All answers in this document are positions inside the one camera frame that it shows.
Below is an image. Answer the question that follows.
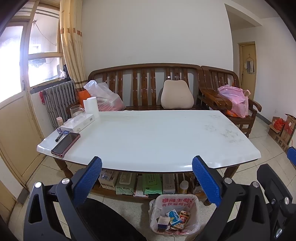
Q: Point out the white paper towel roll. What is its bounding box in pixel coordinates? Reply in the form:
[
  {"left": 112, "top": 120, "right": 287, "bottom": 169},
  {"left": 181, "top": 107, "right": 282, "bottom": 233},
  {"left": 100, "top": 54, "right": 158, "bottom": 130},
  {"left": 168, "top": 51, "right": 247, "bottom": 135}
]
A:
[{"left": 83, "top": 97, "right": 100, "bottom": 118}]

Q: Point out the orange bag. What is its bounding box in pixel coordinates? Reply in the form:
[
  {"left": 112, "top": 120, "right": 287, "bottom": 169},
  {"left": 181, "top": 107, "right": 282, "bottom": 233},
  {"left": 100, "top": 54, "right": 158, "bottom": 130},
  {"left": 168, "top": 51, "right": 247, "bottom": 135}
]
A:
[{"left": 77, "top": 89, "right": 92, "bottom": 108}]

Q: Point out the long wooden bench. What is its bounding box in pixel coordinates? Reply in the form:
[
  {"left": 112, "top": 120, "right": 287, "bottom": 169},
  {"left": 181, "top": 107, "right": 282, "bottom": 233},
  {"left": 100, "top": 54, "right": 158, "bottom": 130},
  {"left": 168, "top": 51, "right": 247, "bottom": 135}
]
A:
[{"left": 87, "top": 63, "right": 210, "bottom": 111}]

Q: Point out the bin with printed plastic liner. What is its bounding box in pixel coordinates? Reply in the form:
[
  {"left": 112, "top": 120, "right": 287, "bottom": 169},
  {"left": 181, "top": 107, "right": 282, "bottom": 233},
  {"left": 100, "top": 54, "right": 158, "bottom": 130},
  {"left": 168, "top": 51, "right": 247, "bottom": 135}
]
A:
[{"left": 149, "top": 194, "right": 201, "bottom": 237}]

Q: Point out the beige cushion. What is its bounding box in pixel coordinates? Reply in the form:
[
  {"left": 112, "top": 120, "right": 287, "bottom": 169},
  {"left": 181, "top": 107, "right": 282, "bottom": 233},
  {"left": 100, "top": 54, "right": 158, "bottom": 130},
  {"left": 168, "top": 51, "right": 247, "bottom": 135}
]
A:
[{"left": 161, "top": 79, "right": 195, "bottom": 110}]

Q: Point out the wooden balcony door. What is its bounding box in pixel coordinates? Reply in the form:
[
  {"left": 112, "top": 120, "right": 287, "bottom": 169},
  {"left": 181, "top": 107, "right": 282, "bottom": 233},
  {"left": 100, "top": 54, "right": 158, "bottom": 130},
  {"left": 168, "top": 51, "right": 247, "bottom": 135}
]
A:
[{"left": 0, "top": 21, "right": 47, "bottom": 186}]

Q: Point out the smartphone with red case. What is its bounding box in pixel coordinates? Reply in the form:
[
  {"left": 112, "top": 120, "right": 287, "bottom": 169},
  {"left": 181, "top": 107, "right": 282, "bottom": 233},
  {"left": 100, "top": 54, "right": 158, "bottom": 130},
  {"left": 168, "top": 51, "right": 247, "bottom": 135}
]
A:
[{"left": 51, "top": 133, "right": 81, "bottom": 158}]

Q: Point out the wooden framed window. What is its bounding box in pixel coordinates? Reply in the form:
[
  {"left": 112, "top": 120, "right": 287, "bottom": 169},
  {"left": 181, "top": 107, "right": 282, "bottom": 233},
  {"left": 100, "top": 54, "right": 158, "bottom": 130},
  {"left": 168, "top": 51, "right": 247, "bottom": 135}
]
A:
[{"left": 23, "top": 5, "right": 65, "bottom": 87}]

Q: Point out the glass mug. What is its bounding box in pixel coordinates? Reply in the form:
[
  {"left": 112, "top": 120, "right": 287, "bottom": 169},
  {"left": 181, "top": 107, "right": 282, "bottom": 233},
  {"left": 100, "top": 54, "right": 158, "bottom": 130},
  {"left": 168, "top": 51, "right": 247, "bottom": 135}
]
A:
[{"left": 70, "top": 105, "right": 86, "bottom": 118}]

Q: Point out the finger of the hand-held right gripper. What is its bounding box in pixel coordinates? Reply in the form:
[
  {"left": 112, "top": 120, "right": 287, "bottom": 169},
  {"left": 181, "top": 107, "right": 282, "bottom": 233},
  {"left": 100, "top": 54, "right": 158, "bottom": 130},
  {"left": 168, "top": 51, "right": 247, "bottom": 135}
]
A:
[
  {"left": 257, "top": 163, "right": 294, "bottom": 241},
  {"left": 287, "top": 146, "right": 296, "bottom": 167}
]

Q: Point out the thin booklet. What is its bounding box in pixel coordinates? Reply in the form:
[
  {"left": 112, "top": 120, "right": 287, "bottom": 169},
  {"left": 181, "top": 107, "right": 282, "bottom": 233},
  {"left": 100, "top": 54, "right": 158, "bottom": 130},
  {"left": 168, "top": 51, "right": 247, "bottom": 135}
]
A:
[{"left": 134, "top": 176, "right": 148, "bottom": 198}]

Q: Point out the wooden armchair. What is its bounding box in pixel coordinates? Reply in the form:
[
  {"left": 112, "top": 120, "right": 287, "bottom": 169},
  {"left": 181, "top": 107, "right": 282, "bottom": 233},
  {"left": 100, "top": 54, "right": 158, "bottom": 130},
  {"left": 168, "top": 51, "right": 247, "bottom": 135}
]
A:
[{"left": 201, "top": 65, "right": 262, "bottom": 138}]

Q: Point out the blue medicine box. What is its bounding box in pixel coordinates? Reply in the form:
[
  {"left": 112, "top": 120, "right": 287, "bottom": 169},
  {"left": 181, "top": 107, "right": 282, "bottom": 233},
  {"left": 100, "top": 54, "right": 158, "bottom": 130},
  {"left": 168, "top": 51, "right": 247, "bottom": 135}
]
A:
[{"left": 166, "top": 209, "right": 183, "bottom": 229}]

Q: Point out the white carton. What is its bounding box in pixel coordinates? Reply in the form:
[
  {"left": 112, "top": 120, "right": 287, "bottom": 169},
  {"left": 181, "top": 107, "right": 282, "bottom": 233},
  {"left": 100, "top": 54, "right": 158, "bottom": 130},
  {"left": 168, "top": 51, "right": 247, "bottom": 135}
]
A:
[{"left": 98, "top": 169, "right": 117, "bottom": 191}]

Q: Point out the small red and yellow box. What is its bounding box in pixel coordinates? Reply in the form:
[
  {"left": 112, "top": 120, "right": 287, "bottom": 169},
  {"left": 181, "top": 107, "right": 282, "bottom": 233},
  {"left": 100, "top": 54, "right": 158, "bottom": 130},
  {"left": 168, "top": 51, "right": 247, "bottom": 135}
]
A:
[{"left": 178, "top": 210, "right": 191, "bottom": 225}]

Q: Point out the green pack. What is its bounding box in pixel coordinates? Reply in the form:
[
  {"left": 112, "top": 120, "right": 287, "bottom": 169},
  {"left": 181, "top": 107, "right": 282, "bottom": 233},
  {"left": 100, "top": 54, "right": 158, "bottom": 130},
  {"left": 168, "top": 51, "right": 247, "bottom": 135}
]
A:
[{"left": 142, "top": 174, "right": 163, "bottom": 195}]

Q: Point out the hanger with cloths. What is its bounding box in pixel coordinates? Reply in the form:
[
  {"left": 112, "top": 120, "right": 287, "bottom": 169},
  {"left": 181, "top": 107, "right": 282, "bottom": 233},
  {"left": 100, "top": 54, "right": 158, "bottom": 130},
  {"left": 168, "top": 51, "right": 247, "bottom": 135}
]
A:
[{"left": 245, "top": 54, "right": 255, "bottom": 74}]

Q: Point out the printed cardboard box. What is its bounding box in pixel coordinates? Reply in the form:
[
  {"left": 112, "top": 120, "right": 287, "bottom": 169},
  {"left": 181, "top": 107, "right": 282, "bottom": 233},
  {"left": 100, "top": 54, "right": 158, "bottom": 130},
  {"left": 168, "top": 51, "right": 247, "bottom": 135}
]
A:
[{"left": 274, "top": 113, "right": 296, "bottom": 154}]

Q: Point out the baby wipes pack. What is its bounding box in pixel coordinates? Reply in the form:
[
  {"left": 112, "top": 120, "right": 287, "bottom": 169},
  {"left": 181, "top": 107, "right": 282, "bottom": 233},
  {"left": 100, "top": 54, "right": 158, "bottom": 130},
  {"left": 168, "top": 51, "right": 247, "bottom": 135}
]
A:
[{"left": 115, "top": 172, "right": 137, "bottom": 195}]

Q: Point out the beige patterned curtain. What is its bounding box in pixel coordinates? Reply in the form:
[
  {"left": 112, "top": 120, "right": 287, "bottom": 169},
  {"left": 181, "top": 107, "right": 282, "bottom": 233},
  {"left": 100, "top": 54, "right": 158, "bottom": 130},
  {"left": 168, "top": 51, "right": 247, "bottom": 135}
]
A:
[{"left": 59, "top": 0, "right": 87, "bottom": 90}]

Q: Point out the long white box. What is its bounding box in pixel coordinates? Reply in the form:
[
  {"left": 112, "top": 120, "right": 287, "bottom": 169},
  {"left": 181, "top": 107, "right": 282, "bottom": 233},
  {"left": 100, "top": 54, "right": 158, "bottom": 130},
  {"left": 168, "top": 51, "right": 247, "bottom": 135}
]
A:
[{"left": 60, "top": 113, "right": 96, "bottom": 133}]

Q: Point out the pink plastic bag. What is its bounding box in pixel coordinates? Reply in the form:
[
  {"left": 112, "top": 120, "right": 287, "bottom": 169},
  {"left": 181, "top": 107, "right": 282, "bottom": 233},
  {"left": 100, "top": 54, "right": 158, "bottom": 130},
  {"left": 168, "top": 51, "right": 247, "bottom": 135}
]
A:
[{"left": 217, "top": 85, "right": 251, "bottom": 118}]

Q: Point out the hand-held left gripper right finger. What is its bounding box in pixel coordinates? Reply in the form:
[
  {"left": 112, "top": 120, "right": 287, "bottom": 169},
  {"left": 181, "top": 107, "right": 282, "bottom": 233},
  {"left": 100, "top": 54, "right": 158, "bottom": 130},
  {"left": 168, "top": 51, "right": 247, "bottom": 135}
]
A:
[{"left": 192, "top": 155, "right": 271, "bottom": 241}]

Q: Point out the blue and grey small box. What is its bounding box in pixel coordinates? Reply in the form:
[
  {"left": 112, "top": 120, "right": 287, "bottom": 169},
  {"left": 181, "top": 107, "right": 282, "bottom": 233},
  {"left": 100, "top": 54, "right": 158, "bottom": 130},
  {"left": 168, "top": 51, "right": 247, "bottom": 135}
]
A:
[{"left": 157, "top": 215, "right": 170, "bottom": 231}]

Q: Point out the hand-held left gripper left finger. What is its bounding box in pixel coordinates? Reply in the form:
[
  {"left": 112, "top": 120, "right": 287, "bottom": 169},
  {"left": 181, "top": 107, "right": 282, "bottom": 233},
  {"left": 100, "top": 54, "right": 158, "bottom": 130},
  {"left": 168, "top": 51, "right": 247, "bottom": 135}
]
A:
[{"left": 23, "top": 156, "right": 103, "bottom": 241}]

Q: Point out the grey radiator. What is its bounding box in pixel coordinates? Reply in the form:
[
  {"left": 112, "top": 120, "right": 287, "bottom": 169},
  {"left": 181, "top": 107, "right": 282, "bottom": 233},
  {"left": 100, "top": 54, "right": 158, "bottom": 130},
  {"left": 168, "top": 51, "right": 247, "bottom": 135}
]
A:
[{"left": 43, "top": 80, "right": 77, "bottom": 131}]

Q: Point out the yellow door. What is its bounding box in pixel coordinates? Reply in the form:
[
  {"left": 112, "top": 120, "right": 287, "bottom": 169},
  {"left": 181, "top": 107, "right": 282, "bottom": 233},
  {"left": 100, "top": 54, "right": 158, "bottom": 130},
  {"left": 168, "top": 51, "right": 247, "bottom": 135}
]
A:
[{"left": 238, "top": 42, "right": 257, "bottom": 100}]

